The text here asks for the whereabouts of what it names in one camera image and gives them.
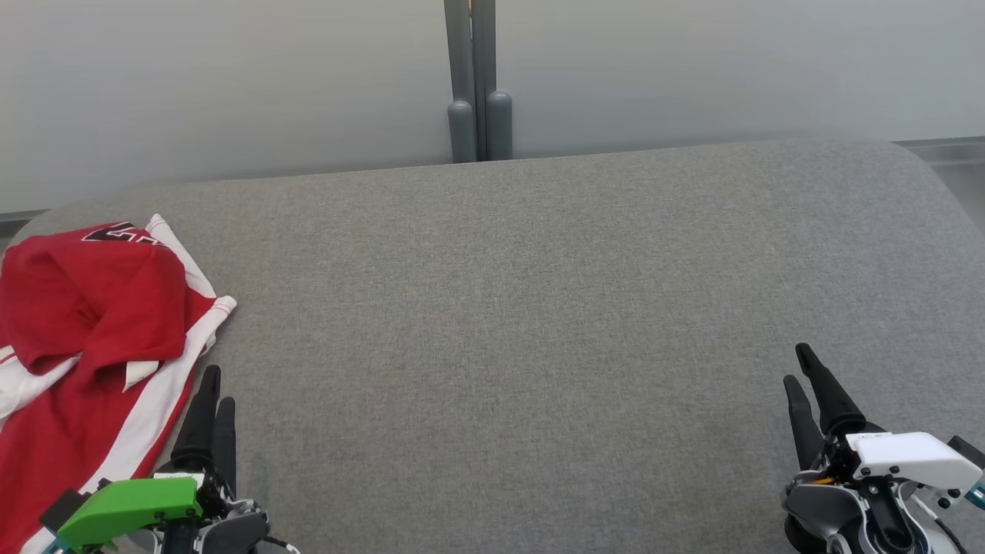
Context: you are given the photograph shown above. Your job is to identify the grey double partition post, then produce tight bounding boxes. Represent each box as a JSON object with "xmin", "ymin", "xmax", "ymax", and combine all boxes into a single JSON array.
[{"xmin": 443, "ymin": 0, "xmax": 514, "ymax": 164}]

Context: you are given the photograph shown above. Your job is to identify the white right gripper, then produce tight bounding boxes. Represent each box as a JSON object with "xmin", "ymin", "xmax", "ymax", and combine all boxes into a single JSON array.
[{"xmin": 783, "ymin": 343, "xmax": 985, "ymax": 554}]

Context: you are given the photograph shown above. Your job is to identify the red shorts with white stripe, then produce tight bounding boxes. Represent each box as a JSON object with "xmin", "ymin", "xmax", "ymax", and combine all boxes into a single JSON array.
[{"xmin": 0, "ymin": 214, "xmax": 238, "ymax": 554}]

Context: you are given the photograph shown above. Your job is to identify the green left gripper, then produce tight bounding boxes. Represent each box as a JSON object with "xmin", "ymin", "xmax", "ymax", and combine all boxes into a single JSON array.
[{"xmin": 55, "ymin": 365, "xmax": 270, "ymax": 554}]

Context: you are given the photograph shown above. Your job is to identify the red Bulls 23 jersey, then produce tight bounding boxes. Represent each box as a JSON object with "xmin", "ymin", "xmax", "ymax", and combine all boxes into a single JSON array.
[{"xmin": 0, "ymin": 222, "xmax": 190, "ymax": 420}]

